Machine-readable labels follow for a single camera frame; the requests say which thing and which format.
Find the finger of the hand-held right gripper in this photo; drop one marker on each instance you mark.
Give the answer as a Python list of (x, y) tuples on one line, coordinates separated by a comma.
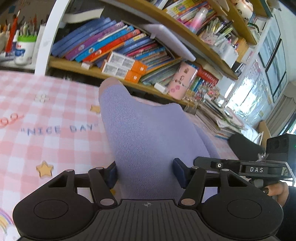
[(215, 164)]

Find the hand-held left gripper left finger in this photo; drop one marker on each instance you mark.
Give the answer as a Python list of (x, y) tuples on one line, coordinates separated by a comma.
[(112, 176)]

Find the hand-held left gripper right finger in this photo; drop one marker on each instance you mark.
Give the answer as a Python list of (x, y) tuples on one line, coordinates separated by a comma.
[(180, 173)]

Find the brown and purple sweater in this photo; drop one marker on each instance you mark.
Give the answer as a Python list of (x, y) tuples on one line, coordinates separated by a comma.
[(143, 129)]

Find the person's right forearm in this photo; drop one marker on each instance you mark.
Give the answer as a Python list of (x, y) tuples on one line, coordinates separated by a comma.
[(290, 220)]

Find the person's right hand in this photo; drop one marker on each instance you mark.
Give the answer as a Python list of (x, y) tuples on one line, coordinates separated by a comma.
[(278, 191)]

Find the dark rounded object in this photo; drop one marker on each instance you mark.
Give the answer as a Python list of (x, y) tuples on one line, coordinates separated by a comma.
[(245, 146)]

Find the wooden chair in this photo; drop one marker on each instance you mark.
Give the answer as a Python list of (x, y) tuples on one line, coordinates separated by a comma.
[(264, 132)]

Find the stack of magazines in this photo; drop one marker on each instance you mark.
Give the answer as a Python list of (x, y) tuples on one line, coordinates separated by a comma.
[(219, 120)]

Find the colourful bead ornament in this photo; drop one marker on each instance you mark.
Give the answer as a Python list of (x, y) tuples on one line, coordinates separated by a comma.
[(208, 92)]

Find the small white packet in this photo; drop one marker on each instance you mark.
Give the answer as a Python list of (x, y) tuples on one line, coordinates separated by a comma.
[(160, 88)]

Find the red thick books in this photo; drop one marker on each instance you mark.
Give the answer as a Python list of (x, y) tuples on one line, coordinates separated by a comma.
[(208, 76)]

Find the pink printed tumbler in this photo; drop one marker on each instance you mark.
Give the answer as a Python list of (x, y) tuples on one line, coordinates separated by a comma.
[(182, 81)]

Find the pink checkered table mat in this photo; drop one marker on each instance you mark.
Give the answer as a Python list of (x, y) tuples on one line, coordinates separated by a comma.
[(46, 111)]

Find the small black device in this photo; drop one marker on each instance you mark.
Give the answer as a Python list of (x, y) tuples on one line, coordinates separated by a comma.
[(237, 67)]

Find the white eraser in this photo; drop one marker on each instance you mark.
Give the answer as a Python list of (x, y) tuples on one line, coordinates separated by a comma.
[(85, 65)]

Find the white and wooden bookshelf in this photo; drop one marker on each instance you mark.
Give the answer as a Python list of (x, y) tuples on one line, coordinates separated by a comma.
[(67, 64)]

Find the floral pen cup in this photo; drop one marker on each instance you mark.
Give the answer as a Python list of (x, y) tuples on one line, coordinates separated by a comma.
[(215, 34)]

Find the white tablet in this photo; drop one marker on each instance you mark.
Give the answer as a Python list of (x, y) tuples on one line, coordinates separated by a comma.
[(166, 37)]

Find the row of slanted children's books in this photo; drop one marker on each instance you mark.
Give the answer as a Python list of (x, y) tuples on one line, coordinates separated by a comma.
[(104, 39)]

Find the pink and blue bottle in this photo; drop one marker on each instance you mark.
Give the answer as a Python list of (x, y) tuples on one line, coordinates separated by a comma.
[(198, 19)]

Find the white jar with pens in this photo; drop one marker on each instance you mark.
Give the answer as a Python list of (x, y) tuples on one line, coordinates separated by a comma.
[(25, 51)]

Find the row of upright colourful books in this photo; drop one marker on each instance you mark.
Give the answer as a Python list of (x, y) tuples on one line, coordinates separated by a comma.
[(182, 9)]

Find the thick black book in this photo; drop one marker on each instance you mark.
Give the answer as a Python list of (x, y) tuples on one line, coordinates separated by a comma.
[(83, 15)]

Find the red marker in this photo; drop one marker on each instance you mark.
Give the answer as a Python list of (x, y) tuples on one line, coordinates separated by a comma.
[(12, 32)]

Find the wall calendar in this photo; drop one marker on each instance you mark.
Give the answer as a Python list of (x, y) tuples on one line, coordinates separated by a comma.
[(251, 76)]

